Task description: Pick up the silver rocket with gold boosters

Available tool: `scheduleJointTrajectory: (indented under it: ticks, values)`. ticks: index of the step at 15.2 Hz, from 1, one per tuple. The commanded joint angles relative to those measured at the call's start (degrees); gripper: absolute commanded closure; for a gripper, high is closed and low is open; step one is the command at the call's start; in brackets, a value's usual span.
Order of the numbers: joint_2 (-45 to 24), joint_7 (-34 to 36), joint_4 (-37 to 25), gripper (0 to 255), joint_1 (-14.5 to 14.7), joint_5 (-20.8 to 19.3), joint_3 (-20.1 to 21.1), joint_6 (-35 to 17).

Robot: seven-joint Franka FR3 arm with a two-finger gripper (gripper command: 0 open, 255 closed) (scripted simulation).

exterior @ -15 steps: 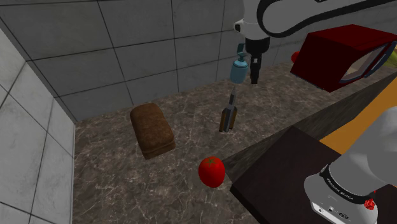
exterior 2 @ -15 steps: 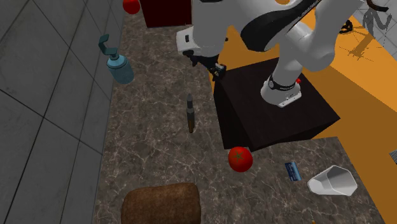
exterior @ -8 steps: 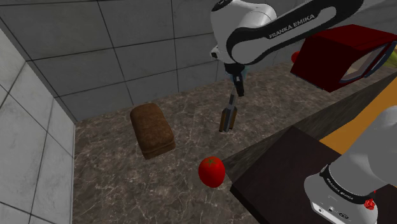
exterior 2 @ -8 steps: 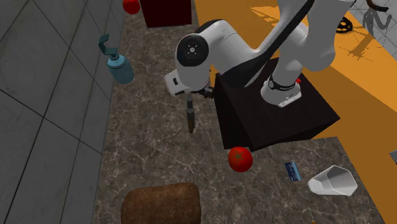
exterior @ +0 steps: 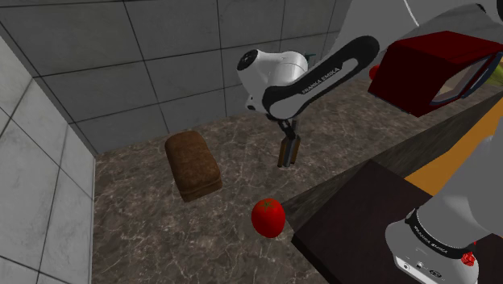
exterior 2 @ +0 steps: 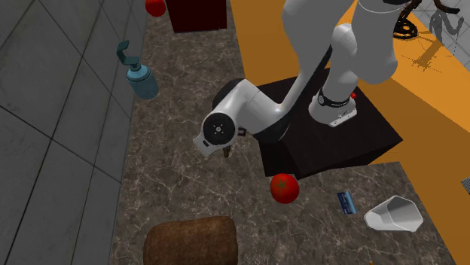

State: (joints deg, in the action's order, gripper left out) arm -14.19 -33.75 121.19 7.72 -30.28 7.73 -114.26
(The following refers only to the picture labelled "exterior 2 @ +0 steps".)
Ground teal soap dispenser bottle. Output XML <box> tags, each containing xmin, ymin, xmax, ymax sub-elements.
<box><xmin>116</xmin><ymin>40</ymin><xmax>160</xmax><ymax>101</ymax></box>

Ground dark red box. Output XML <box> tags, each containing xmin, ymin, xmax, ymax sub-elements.
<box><xmin>165</xmin><ymin>0</ymin><xmax>228</xmax><ymax>34</ymax></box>

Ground white faceted cup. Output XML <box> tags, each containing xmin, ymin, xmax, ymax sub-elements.
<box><xmin>363</xmin><ymin>195</ymin><xmax>424</xmax><ymax>233</ymax></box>

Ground blue card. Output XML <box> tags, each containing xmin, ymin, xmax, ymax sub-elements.
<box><xmin>337</xmin><ymin>190</ymin><xmax>358</xmax><ymax>215</ymax></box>

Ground black coiled wire object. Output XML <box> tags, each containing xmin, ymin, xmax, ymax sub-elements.
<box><xmin>392</xmin><ymin>0</ymin><xmax>462</xmax><ymax>40</ymax></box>

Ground red tomato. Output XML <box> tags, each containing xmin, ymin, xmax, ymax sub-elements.
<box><xmin>270</xmin><ymin>172</ymin><xmax>301</xmax><ymax>205</ymax></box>
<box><xmin>145</xmin><ymin>0</ymin><xmax>167</xmax><ymax>18</ymax></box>

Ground brown bread loaf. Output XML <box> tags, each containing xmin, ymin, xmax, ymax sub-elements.
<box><xmin>142</xmin><ymin>215</ymin><xmax>239</xmax><ymax>265</ymax></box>

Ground dark robot stand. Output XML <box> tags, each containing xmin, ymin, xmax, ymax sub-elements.
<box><xmin>255</xmin><ymin>67</ymin><xmax>404</xmax><ymax>181</ymax></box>

